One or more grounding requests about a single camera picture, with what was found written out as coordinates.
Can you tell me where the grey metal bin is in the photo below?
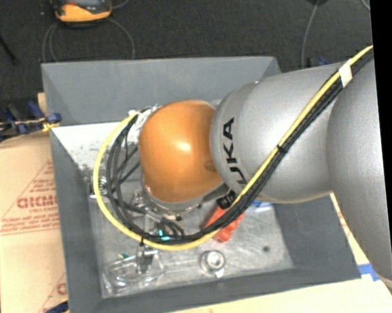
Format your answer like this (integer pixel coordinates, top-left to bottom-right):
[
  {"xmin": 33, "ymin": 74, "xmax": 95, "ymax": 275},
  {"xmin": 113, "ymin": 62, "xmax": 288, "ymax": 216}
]
[{"xmin": 40, "ymin": 37, "xmax": 363, "ymax": 313}]

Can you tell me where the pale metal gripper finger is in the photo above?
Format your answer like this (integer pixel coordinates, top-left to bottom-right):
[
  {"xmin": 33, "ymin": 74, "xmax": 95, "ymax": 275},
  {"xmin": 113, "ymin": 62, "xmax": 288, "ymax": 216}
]
[{"xmin": 135, "ymin": 243, "xmax": 160, "ymax": 275}]

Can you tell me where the brown cardboard board red print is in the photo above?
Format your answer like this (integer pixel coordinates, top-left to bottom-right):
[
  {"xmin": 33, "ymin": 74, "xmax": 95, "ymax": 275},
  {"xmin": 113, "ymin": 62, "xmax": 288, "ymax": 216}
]
[{"xmin": 0, "ymin": 130, "xmax": 70, "ymax": 313}]

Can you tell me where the clear plastic bottle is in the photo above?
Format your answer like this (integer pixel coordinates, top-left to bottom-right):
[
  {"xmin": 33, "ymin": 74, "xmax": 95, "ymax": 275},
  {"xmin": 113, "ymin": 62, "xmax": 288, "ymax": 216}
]
[{"xmin": 101, "ymin": 246, "xmax": 167, "ymax": 295}]

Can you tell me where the black cylinder on white bracket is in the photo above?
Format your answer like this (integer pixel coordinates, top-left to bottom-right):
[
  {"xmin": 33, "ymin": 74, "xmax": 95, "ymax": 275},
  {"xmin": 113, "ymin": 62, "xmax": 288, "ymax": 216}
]
[{"xmin": 200, "ymin": 183, "xmax": 238, "ymax": 213}]

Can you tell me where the clear glass cup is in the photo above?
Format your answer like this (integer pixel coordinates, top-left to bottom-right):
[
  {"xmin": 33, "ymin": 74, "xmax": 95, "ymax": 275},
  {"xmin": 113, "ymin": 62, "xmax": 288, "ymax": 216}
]
[{"xmin": 198, "ymin": 248, "xmax": 228, "ymax": 280}]

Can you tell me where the blue flat object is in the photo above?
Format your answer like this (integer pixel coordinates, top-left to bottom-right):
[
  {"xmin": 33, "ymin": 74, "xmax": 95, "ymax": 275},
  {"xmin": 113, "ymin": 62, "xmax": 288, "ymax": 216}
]
[{"xmin": 251, "ymin": 198, "xmax": 274, "ymax": 214}]

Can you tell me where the red-orange plastic object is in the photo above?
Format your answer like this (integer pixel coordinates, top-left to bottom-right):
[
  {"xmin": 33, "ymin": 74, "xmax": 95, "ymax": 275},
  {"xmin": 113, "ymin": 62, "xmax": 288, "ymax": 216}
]
[{"xmin": 199, "ymin": 203, "xmax": 249, "ymax": 245}]

